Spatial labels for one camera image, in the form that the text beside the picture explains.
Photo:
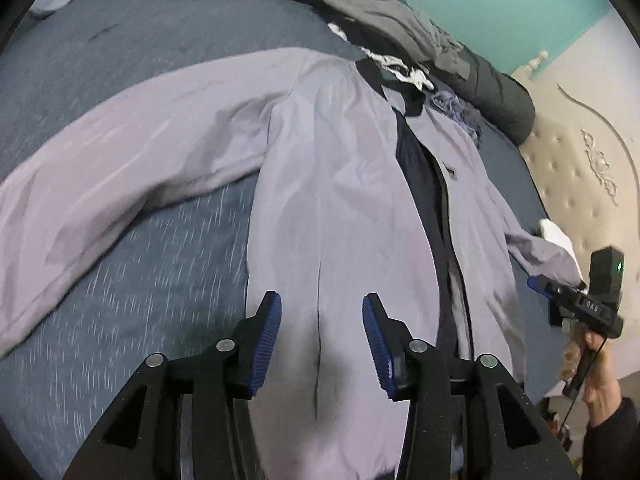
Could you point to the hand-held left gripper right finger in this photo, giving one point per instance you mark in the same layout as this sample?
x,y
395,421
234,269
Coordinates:
x,y
377,345

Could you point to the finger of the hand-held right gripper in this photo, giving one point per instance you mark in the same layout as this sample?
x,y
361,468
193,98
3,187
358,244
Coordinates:
x,y
539,284

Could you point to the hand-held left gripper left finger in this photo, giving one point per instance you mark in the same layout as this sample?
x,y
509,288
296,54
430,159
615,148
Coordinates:
x,y
265,340

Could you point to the light grey jacket black trim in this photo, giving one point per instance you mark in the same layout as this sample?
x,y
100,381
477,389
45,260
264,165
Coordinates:
x,y
340,210

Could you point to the person's right hand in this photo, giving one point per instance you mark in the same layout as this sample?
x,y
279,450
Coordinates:
x,y
602,385

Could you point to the white folded garment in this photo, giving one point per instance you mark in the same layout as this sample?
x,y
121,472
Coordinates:
x,y
552,232

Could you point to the cream tufted headboard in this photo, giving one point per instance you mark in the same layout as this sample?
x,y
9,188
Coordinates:
x,y
565,185

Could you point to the dark grey rolled duvet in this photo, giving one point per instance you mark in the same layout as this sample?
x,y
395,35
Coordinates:
x,y
500,100

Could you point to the blue crumpled garment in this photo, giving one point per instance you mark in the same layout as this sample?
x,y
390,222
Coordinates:
x,y
450,105

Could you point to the black and white garment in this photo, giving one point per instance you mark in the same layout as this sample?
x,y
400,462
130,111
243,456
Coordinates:
x,y
415,77

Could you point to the grey button shirt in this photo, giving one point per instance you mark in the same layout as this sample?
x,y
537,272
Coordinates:
x,y
390,15

